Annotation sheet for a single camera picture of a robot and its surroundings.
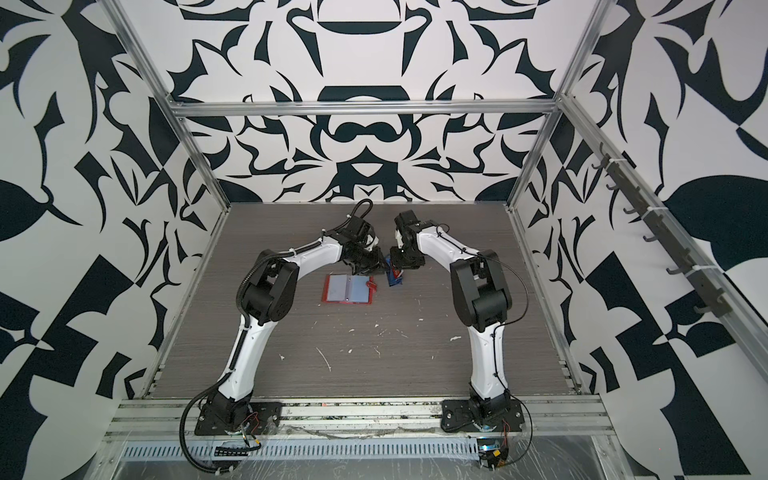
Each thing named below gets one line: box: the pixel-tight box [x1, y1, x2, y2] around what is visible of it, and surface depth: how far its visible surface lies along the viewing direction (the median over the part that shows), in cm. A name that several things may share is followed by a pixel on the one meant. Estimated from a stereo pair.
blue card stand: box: [385, 254, 403, 287], surface depth 101 cm
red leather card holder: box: [322, 274, 377, 305], surface depth 98 cm
